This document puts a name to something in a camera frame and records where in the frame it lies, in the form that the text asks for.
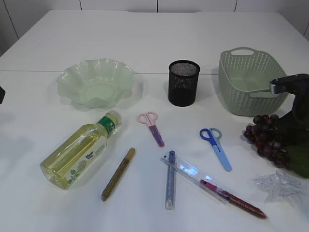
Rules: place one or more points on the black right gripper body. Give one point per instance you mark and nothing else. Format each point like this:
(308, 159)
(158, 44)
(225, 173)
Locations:
(300, 106)

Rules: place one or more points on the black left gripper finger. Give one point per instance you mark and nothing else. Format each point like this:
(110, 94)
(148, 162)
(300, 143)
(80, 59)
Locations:
(2, 95)

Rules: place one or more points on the purple plastic grape bunch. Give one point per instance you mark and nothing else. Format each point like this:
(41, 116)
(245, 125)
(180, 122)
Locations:
(283, 141)

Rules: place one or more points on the clear plastic sheet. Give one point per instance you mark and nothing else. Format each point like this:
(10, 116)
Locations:
(281, 187)

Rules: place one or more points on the yellow tea bottle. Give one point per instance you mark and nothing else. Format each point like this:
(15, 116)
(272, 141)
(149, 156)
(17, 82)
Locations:
(68, 162)

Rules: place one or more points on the green woven plastic basket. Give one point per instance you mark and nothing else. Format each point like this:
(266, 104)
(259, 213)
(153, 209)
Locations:
(244, 81)

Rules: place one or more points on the red glitter pen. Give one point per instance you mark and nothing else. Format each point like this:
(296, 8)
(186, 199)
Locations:
(232, 199)

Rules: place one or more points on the green wavy glass plate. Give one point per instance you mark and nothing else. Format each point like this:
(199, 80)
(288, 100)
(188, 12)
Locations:
(95, 83)

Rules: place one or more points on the clear plastic ruler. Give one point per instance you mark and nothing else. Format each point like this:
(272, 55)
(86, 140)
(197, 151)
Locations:
(198, 178)

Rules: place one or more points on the black mesh pen holder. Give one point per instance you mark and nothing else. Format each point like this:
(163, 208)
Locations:
(183, 79)

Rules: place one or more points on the blue glitter pen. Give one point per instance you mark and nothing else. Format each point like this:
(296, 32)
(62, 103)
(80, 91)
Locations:
(170, 187)

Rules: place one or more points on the gold glitter pen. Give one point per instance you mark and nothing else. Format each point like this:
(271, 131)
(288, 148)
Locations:
(118, 174)

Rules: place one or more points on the blue scissors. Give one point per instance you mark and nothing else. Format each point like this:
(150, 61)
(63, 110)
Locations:
(213, 136)

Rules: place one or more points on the pink scissors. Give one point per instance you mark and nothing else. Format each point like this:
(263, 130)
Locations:
(149, 119)

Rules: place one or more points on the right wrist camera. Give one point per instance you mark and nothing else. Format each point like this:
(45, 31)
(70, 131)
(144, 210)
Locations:
(294, 84)

